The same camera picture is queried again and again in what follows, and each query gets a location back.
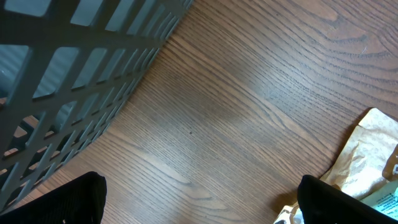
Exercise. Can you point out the brown snack packet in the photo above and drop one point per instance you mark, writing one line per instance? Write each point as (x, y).
(367, 162)

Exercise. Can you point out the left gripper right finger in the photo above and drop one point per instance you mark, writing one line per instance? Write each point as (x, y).
(321, 203)

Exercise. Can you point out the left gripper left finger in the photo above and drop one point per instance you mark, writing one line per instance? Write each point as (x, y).
(79, 201)

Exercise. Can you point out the grey plastic mesh basket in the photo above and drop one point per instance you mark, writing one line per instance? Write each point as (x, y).
(67, 69)

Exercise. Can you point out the light green wipes packet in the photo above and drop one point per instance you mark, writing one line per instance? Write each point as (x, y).
(384, 200)

